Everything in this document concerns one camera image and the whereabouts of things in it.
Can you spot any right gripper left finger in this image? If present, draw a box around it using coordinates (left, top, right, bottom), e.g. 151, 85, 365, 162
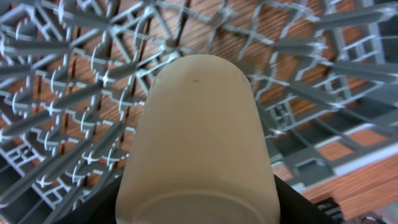
55, 176, 122, 224

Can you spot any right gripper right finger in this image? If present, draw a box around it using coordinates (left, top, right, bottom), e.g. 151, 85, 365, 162
274, 175, 336, 224

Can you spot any grey dishwasher rack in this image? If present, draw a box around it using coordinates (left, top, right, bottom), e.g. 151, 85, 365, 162
1, 1, 397, 223

